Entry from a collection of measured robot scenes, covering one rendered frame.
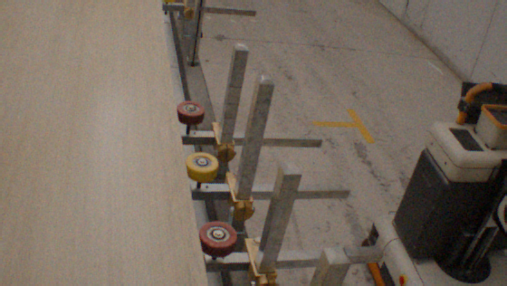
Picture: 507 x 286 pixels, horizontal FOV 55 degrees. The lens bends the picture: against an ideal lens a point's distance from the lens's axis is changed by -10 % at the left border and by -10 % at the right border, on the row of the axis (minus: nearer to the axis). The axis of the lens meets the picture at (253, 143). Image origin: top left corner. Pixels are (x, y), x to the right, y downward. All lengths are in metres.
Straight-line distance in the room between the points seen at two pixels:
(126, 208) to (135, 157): 0.19
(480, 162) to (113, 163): 1.26
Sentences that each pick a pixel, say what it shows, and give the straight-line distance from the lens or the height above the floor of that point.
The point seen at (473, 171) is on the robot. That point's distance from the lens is 1.96.
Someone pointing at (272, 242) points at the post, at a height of 0.94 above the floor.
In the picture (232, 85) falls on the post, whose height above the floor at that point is 1.02.
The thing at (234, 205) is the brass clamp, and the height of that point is 0.82.
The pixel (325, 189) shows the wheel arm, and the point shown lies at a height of 0.83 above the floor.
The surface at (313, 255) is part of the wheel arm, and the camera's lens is 1.24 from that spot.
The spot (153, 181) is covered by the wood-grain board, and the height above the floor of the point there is 0.90.
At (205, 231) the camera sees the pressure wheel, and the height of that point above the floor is 0.91.
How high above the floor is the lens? 1.68
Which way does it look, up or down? 33 degrees down
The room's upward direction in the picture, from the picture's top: 12 degrees clockwise
